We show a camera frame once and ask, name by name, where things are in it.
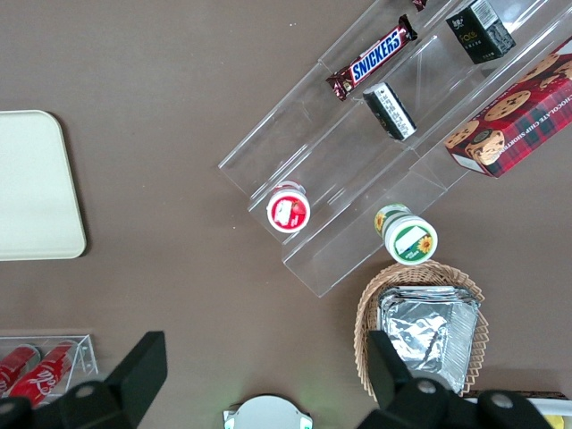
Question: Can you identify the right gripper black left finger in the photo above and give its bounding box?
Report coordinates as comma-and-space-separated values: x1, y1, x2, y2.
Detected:
0, 330, 169, 429

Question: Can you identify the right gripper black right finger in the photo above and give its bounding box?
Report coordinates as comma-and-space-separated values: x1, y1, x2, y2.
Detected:
359, 329, 553, 429

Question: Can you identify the light wicker basket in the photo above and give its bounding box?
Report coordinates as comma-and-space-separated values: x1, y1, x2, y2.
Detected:
354, 262, 490, 400

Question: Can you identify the cream plastic tray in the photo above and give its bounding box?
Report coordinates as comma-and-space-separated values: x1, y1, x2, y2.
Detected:
0, 109, 88, 261

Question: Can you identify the clear acrylic bottle rack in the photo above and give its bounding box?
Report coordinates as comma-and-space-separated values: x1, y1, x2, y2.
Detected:
0, 332, 99, 403

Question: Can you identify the silver foil container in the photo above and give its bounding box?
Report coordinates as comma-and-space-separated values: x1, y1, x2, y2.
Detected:
377, 285, 482, 397

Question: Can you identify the green lid cup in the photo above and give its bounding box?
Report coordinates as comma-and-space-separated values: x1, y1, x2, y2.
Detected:
373, 203, 439, 265

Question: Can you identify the white snack bin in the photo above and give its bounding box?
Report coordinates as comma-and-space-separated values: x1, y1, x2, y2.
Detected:
464, 390, 572, 429

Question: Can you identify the red lid cup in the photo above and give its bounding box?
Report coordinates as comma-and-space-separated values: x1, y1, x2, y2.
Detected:
266, 180, 312, 234

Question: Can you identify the clear acrylic stepped shelf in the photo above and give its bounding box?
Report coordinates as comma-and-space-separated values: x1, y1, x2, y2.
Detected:
217, 0, 572, 299

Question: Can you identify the small black box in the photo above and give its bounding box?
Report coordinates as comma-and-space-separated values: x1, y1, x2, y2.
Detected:
445, 0, 517, 66
362, 81, 419, 143

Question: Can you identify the red plaid cookie box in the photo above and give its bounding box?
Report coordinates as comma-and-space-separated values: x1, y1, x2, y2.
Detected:
443, 38, 572, 180

